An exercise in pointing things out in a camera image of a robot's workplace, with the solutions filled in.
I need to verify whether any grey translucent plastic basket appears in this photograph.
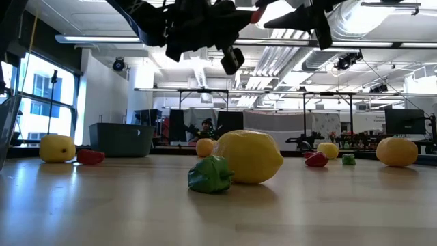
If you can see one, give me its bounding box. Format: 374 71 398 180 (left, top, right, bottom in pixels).
0 94 23 172

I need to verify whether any black ceiling camera rig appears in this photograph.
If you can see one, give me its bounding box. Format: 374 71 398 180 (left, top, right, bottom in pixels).
333 51 364 72

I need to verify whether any black computer monitor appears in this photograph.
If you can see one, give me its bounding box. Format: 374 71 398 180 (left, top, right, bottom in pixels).
384 108 427 135

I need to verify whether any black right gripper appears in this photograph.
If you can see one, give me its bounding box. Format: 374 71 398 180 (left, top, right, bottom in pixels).
262 0 350 51

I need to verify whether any LED light bar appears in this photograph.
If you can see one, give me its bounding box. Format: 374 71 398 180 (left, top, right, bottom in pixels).
54 33 437 49

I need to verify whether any grey fabric curtain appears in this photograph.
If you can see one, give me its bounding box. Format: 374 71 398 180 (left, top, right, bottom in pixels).
243 109 313 151

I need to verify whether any small red chili pepper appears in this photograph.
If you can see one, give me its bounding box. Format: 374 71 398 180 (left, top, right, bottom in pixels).
250 5 266 25

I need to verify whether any black ceiling-mounted device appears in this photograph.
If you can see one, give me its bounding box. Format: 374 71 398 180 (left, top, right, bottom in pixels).
369 83 389 94

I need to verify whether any teal plastic basket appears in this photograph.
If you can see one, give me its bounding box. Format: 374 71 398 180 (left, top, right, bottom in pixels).
89 122 156 158

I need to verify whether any silver ventilation duct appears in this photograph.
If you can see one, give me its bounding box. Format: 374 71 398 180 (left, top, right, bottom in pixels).
302 0 386 72

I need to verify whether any red bell pepper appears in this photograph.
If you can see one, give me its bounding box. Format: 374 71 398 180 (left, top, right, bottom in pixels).
76 149 106 166
305 152 329 168

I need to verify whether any yellow plastic lemon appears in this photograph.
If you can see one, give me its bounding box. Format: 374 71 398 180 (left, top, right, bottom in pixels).
38 135 77 164
376 137 419 168
212 129 285 185
316 142 339 160

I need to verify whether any distant black workstation frame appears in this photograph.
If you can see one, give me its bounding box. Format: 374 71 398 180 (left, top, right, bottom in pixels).
134 87 437 144

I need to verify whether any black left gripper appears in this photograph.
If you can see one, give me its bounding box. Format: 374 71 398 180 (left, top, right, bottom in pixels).
165 0 276 63

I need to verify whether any black partition panel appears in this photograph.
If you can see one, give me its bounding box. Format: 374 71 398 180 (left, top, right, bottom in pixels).
169 109 185 141
217 111 244 136

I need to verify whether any orange-tinted yellow lemon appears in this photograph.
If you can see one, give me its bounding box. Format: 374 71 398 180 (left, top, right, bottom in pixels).
195 137 216 158

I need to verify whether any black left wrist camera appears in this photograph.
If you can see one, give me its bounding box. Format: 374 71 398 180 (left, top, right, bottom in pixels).
220 46 246 76

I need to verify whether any large glass window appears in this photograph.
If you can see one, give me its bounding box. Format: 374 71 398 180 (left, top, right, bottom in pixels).
0 51 86 148

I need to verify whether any person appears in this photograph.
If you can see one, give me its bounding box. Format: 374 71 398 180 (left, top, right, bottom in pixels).
189 118 221 141

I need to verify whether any black aluminium table frame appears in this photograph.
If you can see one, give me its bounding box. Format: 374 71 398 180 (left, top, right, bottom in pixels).
6 145 437 167

